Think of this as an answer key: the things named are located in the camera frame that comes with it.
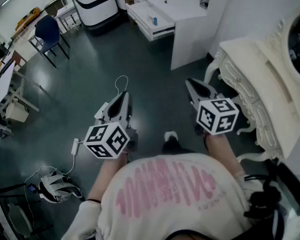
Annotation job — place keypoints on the white desk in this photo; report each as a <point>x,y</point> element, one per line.
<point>187,19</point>

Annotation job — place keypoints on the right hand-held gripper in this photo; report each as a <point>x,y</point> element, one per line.
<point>218,116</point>

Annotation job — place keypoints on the white metal side table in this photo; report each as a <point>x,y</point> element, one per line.
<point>67,14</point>

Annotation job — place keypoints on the brown wooden table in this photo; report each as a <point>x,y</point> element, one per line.
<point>18,57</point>

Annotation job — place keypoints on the white drawer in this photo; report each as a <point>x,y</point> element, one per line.
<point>150,21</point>

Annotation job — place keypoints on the white slanted table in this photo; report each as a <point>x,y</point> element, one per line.
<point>1,89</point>

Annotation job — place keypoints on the cream waste bin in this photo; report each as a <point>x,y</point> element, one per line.
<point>16,111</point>

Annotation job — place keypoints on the person's white shoe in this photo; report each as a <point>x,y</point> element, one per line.
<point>170,134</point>

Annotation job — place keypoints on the person's left forearm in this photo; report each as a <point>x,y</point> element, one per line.
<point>106,174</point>

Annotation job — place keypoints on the ornate cream dressing table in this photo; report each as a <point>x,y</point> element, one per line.
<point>262,84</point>

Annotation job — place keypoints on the black frame chair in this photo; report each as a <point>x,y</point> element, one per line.
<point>17,216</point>

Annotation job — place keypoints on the black elastic band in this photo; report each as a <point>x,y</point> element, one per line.
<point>93,201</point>

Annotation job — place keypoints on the person's right forearm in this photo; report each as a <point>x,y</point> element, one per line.
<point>223,154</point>

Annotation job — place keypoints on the white shirt with pink print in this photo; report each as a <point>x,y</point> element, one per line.
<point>170,196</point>

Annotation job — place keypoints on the yellow crate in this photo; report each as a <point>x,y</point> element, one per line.
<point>27,17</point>

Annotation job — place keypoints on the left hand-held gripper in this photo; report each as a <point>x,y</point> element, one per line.
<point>107,140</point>

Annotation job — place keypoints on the person's black trousers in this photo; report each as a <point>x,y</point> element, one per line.
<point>173,146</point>

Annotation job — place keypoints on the blue chair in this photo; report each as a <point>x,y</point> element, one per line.
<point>48,31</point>

